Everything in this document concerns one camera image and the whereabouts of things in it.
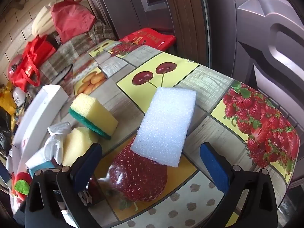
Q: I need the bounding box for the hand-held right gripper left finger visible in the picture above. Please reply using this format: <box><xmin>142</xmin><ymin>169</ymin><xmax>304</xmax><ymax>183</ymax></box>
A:
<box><xmin>24</xmin><ymin>142</ymin><xmax>103</xmax><ymax>228</ymax></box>

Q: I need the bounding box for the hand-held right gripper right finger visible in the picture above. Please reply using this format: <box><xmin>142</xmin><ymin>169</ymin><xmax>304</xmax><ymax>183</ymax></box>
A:
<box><xmin>199</xmin><ymin>142</ymin><xmax>279</xmax><ymax>228</ymax></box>

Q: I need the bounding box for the yellow green scouring sponge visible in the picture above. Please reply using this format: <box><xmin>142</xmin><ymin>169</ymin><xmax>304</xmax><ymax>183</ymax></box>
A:
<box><xmin>62</xmin><ymin>127</ymin><xmax>99</xmax><ymax>167</ymax></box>
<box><xmin>69</xmin><ymin>93</ymin><xmax>119</xmax><ymax>140</ymax></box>

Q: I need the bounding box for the white foam block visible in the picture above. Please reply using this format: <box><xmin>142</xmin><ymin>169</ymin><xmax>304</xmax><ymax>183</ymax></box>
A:
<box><xmin>130</xmin><ymin>87</ymin><xmax>197</xmax><ymax>167</ymax></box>

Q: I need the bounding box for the white cardboard box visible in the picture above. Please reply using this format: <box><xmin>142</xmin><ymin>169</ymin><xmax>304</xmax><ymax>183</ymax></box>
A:
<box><xmin>11</xmin><ymin>85</ymin><xmax>69</xmax><ymax>171</ymax></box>

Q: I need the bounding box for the white glove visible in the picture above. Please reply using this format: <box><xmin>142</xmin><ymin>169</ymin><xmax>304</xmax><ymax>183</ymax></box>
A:
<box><xmin>47</xmin><ymin>121</ymin><xmax>72</xmax><ymax>165</ymax></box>

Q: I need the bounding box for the white light blue packet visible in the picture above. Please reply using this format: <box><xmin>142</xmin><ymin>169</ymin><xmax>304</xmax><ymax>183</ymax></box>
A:
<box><xmin>25</xmin><ymin>147</ymin><xmax>55</xmax><ymax>171</ymax></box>

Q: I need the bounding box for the red plush strawberry toy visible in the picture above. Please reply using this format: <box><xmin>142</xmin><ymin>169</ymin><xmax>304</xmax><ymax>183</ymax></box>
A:
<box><xmin>13</xmin><ymin>172</ymin><xmax>32</xmax><ymax>201</ymax></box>

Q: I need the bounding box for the black plastic bag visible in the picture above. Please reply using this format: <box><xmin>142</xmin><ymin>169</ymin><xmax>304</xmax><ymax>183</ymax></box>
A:
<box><xmin>0</xmin><ymin>117</ymin><xmax>11</xmax><ymax>148</ymax></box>

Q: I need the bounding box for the yellow bag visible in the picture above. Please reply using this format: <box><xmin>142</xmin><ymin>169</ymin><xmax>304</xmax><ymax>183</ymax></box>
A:
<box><xmin>0</xmin><ymin>83</ymin><xmax>17</xmax><ymax>114</ymax></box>

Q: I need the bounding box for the plaid sofa cover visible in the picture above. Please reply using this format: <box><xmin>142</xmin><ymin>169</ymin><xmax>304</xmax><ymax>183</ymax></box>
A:
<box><xmin>39</xmin><ymin>20</ymin><xmax>117</xmax><ymax>81</ymax></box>

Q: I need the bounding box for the bright red tote bag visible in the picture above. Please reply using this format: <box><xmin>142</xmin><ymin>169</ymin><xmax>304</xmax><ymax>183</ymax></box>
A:
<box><xmin>12</xmin><ymin>35</ymin><xmax>56</xmax><ymax>93</ymax></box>

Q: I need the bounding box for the red helmet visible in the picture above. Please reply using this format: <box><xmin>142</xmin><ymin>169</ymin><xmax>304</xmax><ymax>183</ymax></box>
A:
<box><xmin>7</xmin><ymin>54</ymin><xmax>24</xmax><ymax>81</ymax></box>

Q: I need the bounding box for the red printed plastic bag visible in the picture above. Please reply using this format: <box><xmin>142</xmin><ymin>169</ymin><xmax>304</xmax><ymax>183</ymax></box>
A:
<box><xmin>119</xmin><ymin>28</ymin><xmax>176</xmax><ymax>51</ymax></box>

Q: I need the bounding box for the crumpled red plastic bag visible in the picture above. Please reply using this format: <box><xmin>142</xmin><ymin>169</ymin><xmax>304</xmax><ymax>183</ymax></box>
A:
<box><xmin>51</xmin><ymin>0</ymin><xmax>95</xmax><ymax>43</ymax></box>

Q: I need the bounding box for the cream striped bag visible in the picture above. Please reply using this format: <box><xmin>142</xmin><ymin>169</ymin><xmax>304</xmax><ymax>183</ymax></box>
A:
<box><xmin>32</xmin><ymin>2</ymin><xmax>57</xmax><ymax>38</ymax></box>

